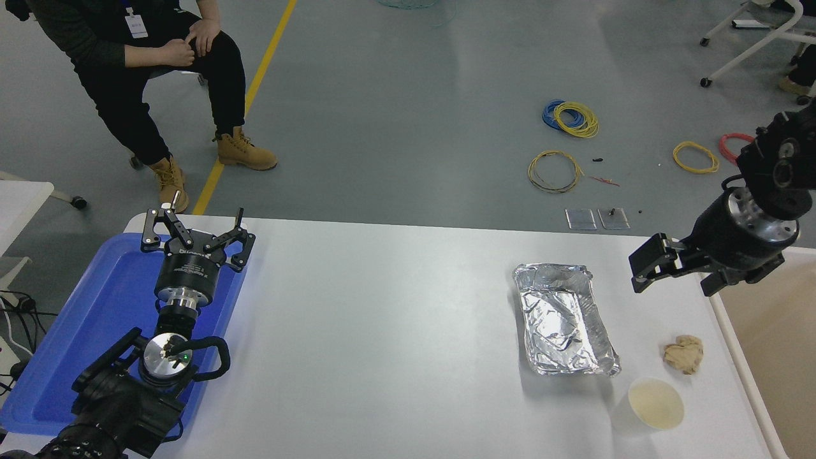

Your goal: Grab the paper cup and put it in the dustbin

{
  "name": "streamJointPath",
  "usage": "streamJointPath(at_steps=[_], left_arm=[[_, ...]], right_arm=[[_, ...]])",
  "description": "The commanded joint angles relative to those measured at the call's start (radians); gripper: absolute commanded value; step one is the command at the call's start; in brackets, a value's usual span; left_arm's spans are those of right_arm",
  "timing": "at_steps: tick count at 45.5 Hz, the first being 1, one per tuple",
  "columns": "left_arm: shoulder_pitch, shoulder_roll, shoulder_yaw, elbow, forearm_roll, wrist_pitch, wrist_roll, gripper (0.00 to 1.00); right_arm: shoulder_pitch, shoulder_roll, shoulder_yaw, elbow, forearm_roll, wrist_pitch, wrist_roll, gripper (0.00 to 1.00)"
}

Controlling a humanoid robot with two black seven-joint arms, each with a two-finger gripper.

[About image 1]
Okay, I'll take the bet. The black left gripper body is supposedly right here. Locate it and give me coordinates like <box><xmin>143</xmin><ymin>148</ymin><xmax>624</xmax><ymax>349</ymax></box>
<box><xmin>155</xmin><ymin>237</ymin><xmax>228</xmax><ymax>302</ymax></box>

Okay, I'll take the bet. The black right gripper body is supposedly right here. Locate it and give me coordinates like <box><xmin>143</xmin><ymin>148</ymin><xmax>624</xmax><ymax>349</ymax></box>
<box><xmin>687</xmin><ymin>190</ymin><xmax>789</xmax><ymax>272</ymax></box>

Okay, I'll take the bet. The white paper cup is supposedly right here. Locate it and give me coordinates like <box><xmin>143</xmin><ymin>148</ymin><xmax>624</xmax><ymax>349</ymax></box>
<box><xmin>611</xmin><ymin>377</ymin><xmax>685</xmax><ymax>431</ymax></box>

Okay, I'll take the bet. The person's right hand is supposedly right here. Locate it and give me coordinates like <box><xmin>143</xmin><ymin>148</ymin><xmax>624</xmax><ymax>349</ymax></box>
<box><xmin>156</xmin><ymin>40</ymin><xmax>195</xmax><ymax>68</ymax></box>

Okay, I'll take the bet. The person's left hand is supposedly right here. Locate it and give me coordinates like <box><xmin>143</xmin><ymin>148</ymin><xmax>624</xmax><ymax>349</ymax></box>
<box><xmin>185</xmin><ymin>17</ymin><xmax>222</xmax><ymax>58</ymax></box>

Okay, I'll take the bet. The person's right foot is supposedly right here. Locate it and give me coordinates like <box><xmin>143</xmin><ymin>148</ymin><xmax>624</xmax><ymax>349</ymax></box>
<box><xmin>149</xmin><ymin>156</ymin><xmax>190</xmax><ymax>214</ymax></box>

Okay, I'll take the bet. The person's foot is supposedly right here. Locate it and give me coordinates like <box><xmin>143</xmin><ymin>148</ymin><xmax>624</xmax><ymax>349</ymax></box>
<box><xmin>149</xmin><ymin>156</ymin><xmax>190</xmax><ymax>214</ymax></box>
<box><xmin>212</xmin><ymin>126</ymin><xmax>279</xmax><ymax>171</ymax></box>

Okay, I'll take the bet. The crumpled tan paper ball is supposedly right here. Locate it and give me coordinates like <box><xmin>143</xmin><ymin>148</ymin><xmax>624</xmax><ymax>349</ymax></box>
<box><xmin>663</xmin><ymin>335</ymin><xmax>704</xmax><ymax>375</ymax></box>

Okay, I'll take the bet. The person's left foot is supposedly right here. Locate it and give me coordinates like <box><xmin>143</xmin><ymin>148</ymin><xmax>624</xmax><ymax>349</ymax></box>
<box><xmin>212</xmin><ymin>126</ymin><xmax>279</xmax><ymax>171</ymax></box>

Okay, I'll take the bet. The grey leg with caster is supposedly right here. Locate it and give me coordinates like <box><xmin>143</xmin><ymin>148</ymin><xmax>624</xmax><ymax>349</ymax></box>
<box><xmin>0</xmin><ymin>169</ymin><xmax>88</xmax><ymax>210</ymax></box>

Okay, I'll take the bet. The large pale bin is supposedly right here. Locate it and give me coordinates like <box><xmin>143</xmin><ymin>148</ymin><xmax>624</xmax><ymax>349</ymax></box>
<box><xmin>698</xmin><ymin>245</ymin><xmax>816</xmax><ymax>459</ymax></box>

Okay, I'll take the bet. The blue plastic tray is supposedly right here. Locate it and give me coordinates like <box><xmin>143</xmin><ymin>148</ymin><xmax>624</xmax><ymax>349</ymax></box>
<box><xmin>0</xmin><ymin>233</ymin><xmax>249</xmax><ymax>441</ymax></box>

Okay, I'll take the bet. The silver foil tray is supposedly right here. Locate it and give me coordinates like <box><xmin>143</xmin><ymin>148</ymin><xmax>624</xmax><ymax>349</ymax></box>
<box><xmin>512</xmin><ymin>263</ymin><xmax>622</xmax><ymax>377</ymax></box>

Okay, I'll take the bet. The white wheeled chair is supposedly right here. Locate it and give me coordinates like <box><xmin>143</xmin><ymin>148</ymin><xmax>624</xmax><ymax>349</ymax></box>
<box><xmin>699</xmin><ymin>0</ymin><xmax>816</xmax><ymax>106</ymax></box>

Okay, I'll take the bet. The white side table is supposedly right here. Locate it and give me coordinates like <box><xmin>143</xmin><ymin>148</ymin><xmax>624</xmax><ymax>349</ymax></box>
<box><xmin>0</xmin><ymin>180</ymin><xmax>55</xmax><ymax>294</ymax></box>

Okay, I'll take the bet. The small yellow wire coil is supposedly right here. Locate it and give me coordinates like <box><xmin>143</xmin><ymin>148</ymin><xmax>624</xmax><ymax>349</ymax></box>
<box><xmin>673</xmin><ymin>141</ymin><xmax>720</xmax><ymax>175</ymax></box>

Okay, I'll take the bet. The red wire coil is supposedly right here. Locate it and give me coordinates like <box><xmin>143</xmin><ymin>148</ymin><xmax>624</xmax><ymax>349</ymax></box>
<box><xmin>719</xmin><ymin>133</ymin><xmax>756</xmax><ymax>165</ymax></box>

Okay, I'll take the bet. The dark yellow wire coil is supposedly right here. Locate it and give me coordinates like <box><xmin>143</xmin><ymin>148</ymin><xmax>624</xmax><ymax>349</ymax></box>
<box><xmin>528</xmin><ymin>150</ymin><xmax>584</xmax><ymax>194</ymax></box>

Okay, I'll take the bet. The black floor cable tangle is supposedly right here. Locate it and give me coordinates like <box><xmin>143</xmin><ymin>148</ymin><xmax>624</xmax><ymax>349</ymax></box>
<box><xmin>0</xmin><ymin>289</ymin><xmax>58</xmax><ymax>396</ymax></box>

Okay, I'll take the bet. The blue wire coil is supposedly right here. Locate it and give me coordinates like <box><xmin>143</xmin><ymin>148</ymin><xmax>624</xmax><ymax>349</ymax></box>
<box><xmin>543</xmin><ymin>99</ymin><xmax>584</xmax><ymax>131</ymax></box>

